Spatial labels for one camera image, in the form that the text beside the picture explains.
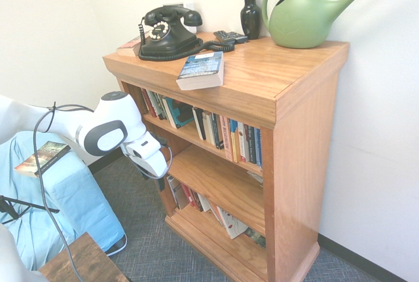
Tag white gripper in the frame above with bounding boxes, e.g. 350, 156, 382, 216
125, 130, 168, 193

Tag blue paperback book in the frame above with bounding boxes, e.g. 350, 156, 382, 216
175, 50, 225, 92

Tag grey leaning book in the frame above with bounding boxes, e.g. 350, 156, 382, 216
166, 174, 191, 211

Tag teal hardcover book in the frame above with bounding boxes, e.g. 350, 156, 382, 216
162, 96, 195, 130

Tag black spine book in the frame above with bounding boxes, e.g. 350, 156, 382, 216
191, 106, 207, 141

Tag red spine book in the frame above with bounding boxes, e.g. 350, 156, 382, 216
140, 88, 158, 118

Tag salmon orange spine book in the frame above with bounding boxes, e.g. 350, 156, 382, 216
220, 115, 235, 162

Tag yellow and blue book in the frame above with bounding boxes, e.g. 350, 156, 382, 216
228, 118, 240, 164

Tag white book red spots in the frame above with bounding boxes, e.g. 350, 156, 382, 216
216, 205, 249, 240

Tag white book red lettering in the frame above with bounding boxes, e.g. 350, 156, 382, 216
236, 121, 248, 164

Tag blue spine book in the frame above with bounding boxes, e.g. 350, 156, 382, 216
253, 127, 263, 169

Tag dark cover paperback book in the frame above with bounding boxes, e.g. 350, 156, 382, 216
13, 140, 72, 179

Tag dark green flat book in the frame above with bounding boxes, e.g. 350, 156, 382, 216
243, 227, 267, 249

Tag orange cover paperback book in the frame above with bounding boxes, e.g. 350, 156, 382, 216
116, 29, 155, 58

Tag light blue cloth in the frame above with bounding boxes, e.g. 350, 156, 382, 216
0, 130, 128, 272

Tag dark brown wooden table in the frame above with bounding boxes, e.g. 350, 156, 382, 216
37, 231, 131, 282

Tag black rotary telephone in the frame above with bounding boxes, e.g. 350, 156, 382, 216
137, 15, 237, 62
138, 5, 204, 62

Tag wooden bookshelf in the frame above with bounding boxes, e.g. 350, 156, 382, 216
102, 31, 350, 282

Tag black remote control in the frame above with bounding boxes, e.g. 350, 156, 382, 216
213, 29, 249, 44

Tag black glossy vase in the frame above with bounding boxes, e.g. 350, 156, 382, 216
240, 0, 262, 41

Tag green plastic watering can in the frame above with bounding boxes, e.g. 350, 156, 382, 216
261, 0, 397, 50

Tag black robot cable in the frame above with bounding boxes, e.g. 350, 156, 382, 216
33, 101, 96, 282

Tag black camera stand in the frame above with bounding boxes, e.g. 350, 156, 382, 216
0, 195, 61, 225

